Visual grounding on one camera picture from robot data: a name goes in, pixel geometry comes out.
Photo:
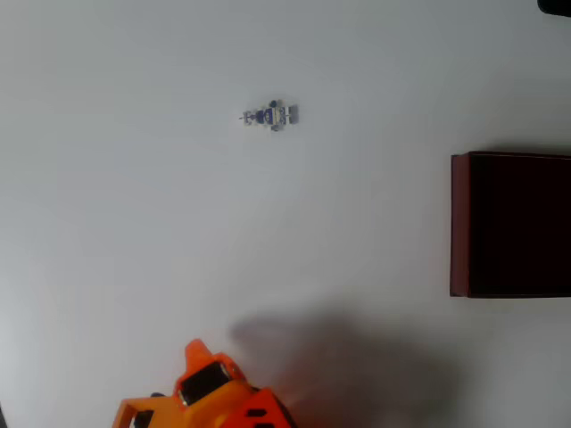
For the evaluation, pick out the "dark red open box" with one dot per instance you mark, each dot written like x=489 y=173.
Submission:
x=513 y=223

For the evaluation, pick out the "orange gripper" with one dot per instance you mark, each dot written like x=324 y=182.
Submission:
x=202 y=381

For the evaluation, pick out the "small blue white toy figure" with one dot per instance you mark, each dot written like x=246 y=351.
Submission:
x=273 y=115

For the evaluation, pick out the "orange forked camera mount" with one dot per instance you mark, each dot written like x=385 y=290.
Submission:
x=127 y=408

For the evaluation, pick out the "black object at picture corner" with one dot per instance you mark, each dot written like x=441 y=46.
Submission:
x=556 y=6

